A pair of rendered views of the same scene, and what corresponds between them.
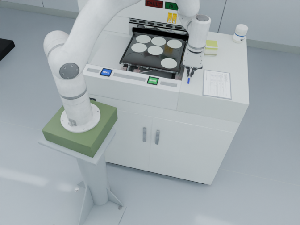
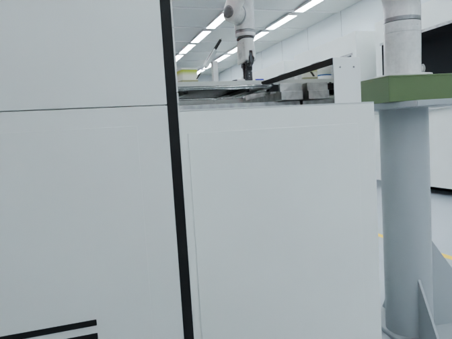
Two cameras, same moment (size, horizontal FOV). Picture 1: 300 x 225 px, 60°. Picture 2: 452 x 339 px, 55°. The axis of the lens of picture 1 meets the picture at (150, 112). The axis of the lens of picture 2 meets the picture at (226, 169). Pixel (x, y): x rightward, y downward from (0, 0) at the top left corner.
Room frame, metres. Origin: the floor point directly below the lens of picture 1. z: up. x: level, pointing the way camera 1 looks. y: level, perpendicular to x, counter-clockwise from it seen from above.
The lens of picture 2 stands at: (2.08, 1.39, 0.75)
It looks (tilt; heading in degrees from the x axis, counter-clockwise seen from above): 5 degrees down; 242
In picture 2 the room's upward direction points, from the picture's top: 4 degrees counter-clockwise
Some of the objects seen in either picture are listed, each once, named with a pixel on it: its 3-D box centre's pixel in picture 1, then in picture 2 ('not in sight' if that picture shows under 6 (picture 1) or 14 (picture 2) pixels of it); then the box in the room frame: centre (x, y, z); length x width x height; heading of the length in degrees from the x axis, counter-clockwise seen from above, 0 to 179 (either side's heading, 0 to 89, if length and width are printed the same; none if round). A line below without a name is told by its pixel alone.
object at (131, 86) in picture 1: (130, 86); (304, 90); (1.06, 0.12, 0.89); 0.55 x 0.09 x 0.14; 80
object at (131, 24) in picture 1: (159, 33); not in sight; (1.62, -0.03, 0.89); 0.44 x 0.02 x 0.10; 80
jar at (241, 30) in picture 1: (239, 33); not in sight; (1.48, -0.54, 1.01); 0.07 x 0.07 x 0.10
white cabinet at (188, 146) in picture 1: (159, 114); (231, 223); (1.29, -0.07, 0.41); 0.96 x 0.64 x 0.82; 80
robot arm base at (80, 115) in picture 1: (77, 104); (402, 50); (0.81, 0.34, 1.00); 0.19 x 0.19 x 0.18
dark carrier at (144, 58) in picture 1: (155, 50); (202, 93); (1.41, -0.01, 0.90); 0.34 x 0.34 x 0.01; 80
